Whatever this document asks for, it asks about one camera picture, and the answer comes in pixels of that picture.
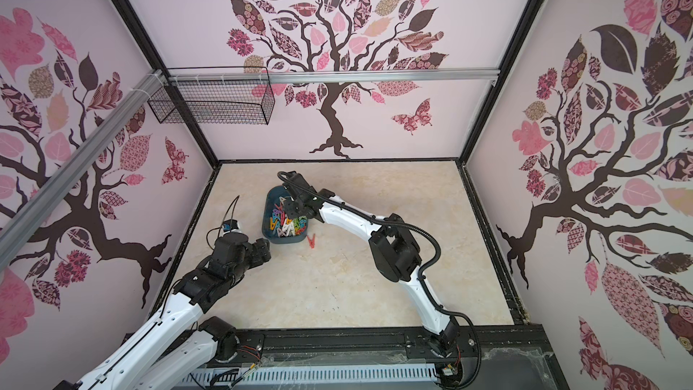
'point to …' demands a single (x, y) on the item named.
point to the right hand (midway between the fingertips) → (290, 203)
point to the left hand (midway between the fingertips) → (258, 251)
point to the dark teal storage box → (271, 198)
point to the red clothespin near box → (312, 242)
